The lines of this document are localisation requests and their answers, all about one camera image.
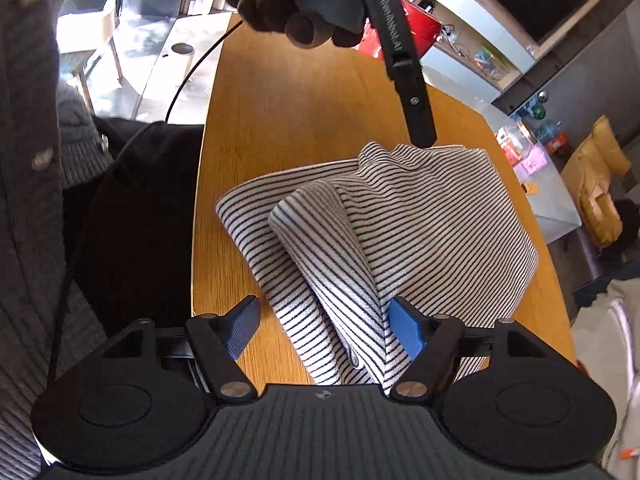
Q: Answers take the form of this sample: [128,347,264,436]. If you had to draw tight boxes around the person's black trousers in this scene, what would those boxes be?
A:
[62,116,205,333]

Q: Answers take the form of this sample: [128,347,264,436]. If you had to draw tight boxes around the person's grey knit cardigan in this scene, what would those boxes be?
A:
[0,0,117,480]

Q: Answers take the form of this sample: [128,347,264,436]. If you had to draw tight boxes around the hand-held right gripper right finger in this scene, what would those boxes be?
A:
[387,296,539,402]

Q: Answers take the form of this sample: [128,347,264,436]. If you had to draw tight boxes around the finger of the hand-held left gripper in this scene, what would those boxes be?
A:
[350,0,439,150]

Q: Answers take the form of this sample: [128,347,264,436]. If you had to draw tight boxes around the glass side table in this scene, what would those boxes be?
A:
[465,100,583,245]

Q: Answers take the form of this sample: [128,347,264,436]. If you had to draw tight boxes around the person's left hand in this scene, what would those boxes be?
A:
[237,0,366,50]

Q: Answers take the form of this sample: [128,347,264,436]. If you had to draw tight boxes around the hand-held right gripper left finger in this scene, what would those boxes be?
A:
[102,295,261,404]

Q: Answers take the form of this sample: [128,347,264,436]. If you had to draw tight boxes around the white television cabinet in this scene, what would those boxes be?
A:
[387,0,640,103]

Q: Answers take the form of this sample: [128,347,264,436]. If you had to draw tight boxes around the beige chair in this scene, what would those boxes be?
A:
[59,0,123,111]

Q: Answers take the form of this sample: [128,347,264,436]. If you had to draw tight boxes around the white desk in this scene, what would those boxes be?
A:
[132,10,236,126]

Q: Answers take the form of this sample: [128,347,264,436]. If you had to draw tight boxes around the white cloth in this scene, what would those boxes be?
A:
[570,280,640,480]

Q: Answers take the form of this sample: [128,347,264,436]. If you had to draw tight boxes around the black cable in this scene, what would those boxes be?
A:
[46,16,246,391]

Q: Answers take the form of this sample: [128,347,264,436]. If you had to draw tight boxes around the yellow cushioned chair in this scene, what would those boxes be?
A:
[560,115,633,248]

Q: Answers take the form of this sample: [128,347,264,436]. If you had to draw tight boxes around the black white striped shirt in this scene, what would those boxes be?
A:
[215,141,541,397]

